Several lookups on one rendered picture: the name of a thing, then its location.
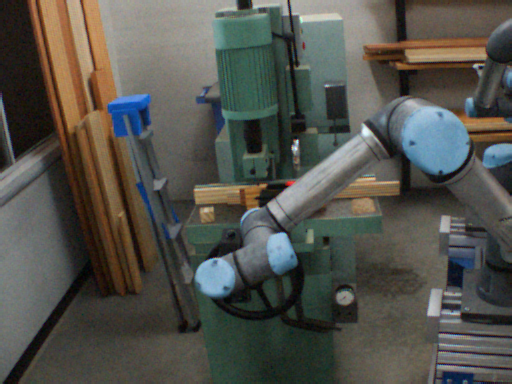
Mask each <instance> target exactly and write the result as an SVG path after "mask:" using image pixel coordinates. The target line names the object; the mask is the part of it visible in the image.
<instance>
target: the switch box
mask: <svg viewBox="0 0 512 384"><path fill-rule="evenodd" d="M292 20H293V27H294V34H295V41H296V48H297V56H298V59H302V58H303V54H304V53H303V40H302V32H301V20H300V14H299V13H292ZM282 24H283V33H284V32H285V31H291V24H290V16H289V13H284V14H283V15H282ZM284 45H285V56H286V60H288V52H287V43H286V42H284Z"/></svg>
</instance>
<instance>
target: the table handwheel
mask: <svg viewBox="0 0 512 384"><path fill-rule="evenodd" d="M220 242H221V240H219V242H217V243H215V244H214V245H213V247H212V248H211V249H210V250H209V252H208V253H207V256H206V258H205V260H204V262H205V261H207V260H210V259H214V258H217V257H218V255H219V253H220ZM293 250H294V249H293ZM294 253H295V254H296V257H297V260H298V265H297V266H296V267H294V268H293V270H294V274H295V283H294V287H293V289H292V291H291V293H290V295H289V297H288V298H287V299H286V300H284V302H283V303H282V304H280V305H277V306H276V307H274V308H273V307H272V305H271V303H270V301H269V300H268V299H267V297H266V295H265V292H264V290H263V289H262V287H261V286H262V284H263V282H261V283H259V284H255V285H253V286H251V290H257V291H258V293H259V296H260V297H261V299H262V300H263V302H264V304H265V307H266V309H267V310H262V311H249V310H241V309H239V308H237V307H235V306H234V305H230V304H220V303H217V299H211V300H212V301H213V302H214V304H216V305H217V307H219V308H220V309H222V310H223V311H224V312H226V313H227V314H230V315H232V316H235V317H236V318H239V319H242V320H270V319H272V318H275V317H277V316H279V315H281V314H283V313H285V312H286V311H288V310H289V309H290V308H291V307H292V306H293V305H294V304H295V303H296V302H297V300H298V299H299V298H300V296H301V294H302V289H303V286H304V279H305V277H304V266H303V264H302V262H301V260H300V258H299V257H298V254H297V253H296V252H295V250H294Z"/></svg>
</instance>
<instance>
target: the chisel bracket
mask: <svg viewBox="0 0 512 384"><path fill-rule="evenodd" d="M262 149H263V151H262V152H259V153H256V154H249V153H247V152H246V151H245V154H244V156H243V167H244V175H245V179H250V178H264V177H266V175H267V171H268V167H269V159H268V156H267V155H268V146H267V144H262ZM253 167H256V169H255V170H256V174H255V175H251V174H250V169H252V168H253Z"/></svg>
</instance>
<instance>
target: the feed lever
mask: <svg viewBox="0 0 512 384"><path fill-rule="evenodd" d="M282 39H283V41H284V42H286V43H287V52H288V62H289V70H290V77H291V85H292V93H293V101H294V108H295V114H294V115H291V130H292V132H304V131H305V130H306V121H305V115H304V114H299V108H298V100H297V91H296V82H295V69H294V58H293V50H292V41H293V40H294V35H293V33H292V32H291V31H285V32H284V33H283V35H282Z"/></svg>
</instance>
